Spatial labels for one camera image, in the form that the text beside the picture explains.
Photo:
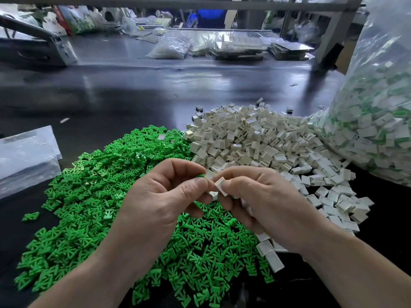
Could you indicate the clear plastic bag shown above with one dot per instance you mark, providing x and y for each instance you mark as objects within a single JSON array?
[{"x": 379, "y": 118}]

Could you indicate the grey heat sealer machine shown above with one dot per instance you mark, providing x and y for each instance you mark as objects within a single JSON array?
[{"x": 38, "y": 49}]

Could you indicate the small green plastic part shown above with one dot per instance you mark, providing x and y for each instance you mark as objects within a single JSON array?
[{"x": 31, "y": 216}]

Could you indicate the pile of green plastic clips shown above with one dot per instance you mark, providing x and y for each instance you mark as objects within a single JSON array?
[{"x": 90, "y": 182}]

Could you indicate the pile of white plastic caps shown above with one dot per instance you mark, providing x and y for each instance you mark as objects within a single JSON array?
[{"x": 276, "y": 134}]

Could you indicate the person's left forearm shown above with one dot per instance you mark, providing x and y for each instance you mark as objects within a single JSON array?
[{"x": 74, "y": 282}]

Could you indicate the dark flat tray stack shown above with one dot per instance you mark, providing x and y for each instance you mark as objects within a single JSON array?
[{"x": 292, "y": 50}]

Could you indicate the blue crate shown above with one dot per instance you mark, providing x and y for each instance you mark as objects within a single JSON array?
[{"x": 209, "y": 19}]

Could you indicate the grey metal horizontal bar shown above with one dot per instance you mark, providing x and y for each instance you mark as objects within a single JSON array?
[{"x": 192, "y": 5}]

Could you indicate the person's right hand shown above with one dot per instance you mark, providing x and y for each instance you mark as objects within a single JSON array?
[{"x": 273, "y": 205}]

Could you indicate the person's left hand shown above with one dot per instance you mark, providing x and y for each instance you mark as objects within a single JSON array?
[{"x": 157, "y": 208}]

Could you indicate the grey metal slanted post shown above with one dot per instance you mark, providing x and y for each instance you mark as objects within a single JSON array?
[{"x": 339, "y": 27}]

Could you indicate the stack of clear flat bags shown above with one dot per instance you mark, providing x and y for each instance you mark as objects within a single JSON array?
[{"x": 29, "y": 160}]

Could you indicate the small white plastic part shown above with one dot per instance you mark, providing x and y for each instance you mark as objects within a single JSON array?
[{"x": 221, "y": 185}]

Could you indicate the small clear bag of parts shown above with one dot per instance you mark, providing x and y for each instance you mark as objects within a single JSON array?
[{"x": 168, "y": 48}]

